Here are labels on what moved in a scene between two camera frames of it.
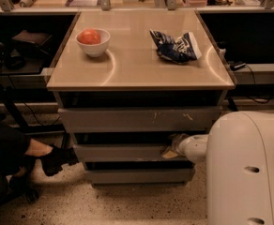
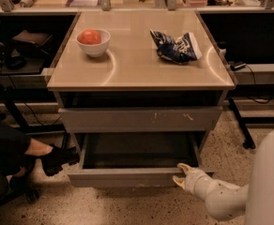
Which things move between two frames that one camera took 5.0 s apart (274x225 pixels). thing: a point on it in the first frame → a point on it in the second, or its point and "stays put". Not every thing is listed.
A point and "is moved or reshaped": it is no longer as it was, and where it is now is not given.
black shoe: [53, 161] stays put
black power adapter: [236, 65] stays put
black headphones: [15, 63] stays put
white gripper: [184, 145] → [195, 180]
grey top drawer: [138, 119] stays put
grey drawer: [124, 153] is moved or reshaped
